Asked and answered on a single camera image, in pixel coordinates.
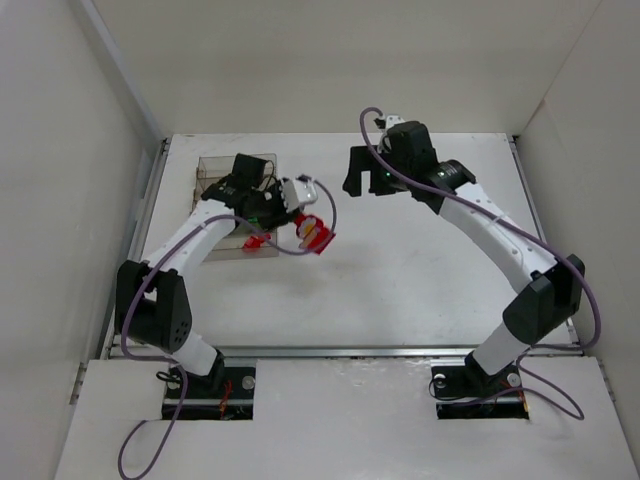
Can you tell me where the small red lego piece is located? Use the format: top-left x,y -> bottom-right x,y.
243,235 -> 265,251

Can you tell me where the purple red flower lego stack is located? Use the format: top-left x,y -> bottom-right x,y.
294,213 -> 335,255

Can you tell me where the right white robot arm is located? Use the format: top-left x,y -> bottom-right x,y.
343,115 -> 585,377

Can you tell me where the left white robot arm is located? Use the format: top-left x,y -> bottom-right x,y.
114,154 -> 317,384

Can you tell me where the clear compartment organizer tray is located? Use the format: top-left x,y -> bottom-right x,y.
191,153 -> 279,262

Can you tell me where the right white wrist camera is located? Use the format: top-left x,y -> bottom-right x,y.
374,114 -> 405,154

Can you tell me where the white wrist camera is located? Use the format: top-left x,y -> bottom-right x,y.
374,114 -> 405,154
281,175 -> 318,212

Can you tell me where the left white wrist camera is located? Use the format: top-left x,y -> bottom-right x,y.
281,175 -> 318,212

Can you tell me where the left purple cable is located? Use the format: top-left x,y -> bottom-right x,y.
118,178 -> 339,480

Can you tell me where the purple cable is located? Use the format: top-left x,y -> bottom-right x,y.
118,178 -> 339,480
359,106 -> 601,421

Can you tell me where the aluminium front rail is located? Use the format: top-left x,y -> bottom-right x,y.
103,344 -> 584,359

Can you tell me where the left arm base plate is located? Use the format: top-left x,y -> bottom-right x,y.
155,366 -> 256,421

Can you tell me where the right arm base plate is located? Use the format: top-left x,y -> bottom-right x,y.
428,360 -> 529,420

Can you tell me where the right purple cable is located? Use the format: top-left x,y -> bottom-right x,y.
359,106 -> 601,421

